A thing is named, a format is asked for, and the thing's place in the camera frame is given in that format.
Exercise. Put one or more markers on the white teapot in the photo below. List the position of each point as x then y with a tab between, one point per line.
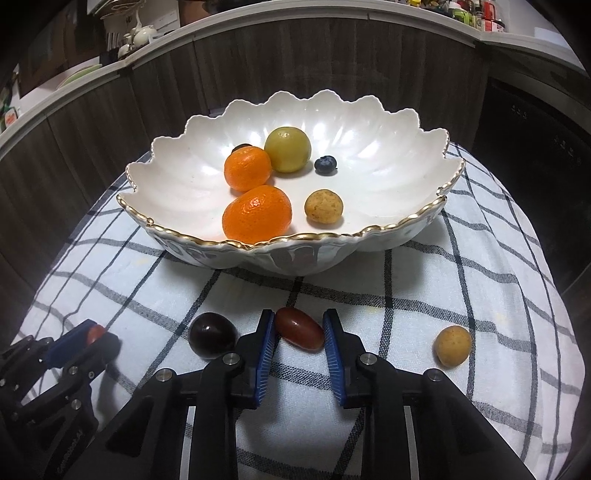
143	33

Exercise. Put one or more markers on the small orange mandarin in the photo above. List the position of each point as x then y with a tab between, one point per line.
247	168

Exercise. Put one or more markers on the small red fruit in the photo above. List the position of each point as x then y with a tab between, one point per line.
97	333

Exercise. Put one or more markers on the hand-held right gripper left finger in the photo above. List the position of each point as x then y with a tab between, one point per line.
265	355

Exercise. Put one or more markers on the yellow-green round fruit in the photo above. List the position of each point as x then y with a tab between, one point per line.
287	150

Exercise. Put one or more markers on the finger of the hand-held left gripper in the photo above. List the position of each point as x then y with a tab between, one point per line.
69	344
23	355

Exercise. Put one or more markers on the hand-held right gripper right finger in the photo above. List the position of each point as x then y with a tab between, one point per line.
333	355

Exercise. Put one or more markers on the tan longan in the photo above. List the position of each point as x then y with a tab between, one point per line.
453	346
324	207

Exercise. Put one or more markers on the green plate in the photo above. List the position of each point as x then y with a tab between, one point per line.
78	74

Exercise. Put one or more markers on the small dark grape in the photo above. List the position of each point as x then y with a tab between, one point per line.
241	147

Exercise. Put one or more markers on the large orange mandarin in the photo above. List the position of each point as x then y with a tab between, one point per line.
257	214

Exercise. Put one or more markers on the large dark grape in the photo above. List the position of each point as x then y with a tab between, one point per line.
212	334

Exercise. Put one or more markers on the group of condiment bottles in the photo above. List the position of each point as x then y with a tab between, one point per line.
457	11

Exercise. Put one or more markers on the white checked cloth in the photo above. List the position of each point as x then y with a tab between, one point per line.
415	286

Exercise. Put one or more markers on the white scalloped bowl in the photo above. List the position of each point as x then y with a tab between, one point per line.
369	184

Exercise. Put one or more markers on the blueberry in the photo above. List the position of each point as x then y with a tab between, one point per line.
325	164

